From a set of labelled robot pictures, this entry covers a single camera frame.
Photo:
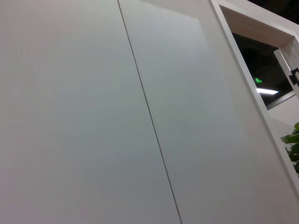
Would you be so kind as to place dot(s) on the green leafy plant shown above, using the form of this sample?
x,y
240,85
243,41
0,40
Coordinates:
x,y
294,144

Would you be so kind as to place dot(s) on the white window frame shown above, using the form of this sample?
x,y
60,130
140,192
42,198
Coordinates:
x,y
238,58

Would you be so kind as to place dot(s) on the green exit sign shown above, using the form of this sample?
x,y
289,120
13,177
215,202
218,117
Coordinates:
x,y
258,80

